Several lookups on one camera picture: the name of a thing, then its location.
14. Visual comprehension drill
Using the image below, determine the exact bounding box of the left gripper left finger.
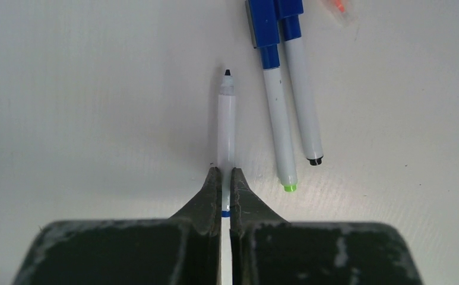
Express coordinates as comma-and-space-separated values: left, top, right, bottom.
12, 167, 221, 284

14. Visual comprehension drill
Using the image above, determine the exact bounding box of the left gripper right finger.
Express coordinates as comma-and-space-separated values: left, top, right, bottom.
230, 168, 422, 284

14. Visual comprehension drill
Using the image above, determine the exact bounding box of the white pen green end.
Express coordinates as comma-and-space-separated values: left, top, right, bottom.
263, 67, 298, 192

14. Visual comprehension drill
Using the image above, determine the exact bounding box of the white pen blue end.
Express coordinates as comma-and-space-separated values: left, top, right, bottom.
217, 69, 236, 284

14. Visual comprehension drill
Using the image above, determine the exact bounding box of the white pen black end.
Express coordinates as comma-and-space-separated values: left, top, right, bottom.
284, 37, 324, 166

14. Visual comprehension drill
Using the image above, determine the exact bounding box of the thin orange pen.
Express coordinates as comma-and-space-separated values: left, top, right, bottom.
321, 0, 357, 27

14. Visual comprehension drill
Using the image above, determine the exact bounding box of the blue eraser pen cap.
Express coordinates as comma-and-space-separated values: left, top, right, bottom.
274, 0, 304, 41

